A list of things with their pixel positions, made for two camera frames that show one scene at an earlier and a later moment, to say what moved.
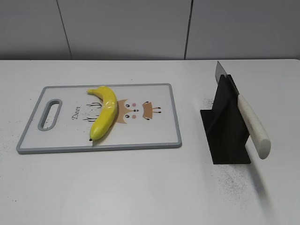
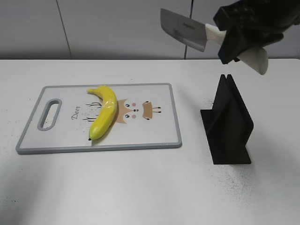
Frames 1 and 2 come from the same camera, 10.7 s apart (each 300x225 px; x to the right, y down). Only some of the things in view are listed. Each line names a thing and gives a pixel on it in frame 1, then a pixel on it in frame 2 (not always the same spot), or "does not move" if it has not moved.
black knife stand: (225, 128) does not move
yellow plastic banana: (106, 113) does not move
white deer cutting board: (146, 118) does not move
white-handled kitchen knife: (260, 141) to (194, 33)
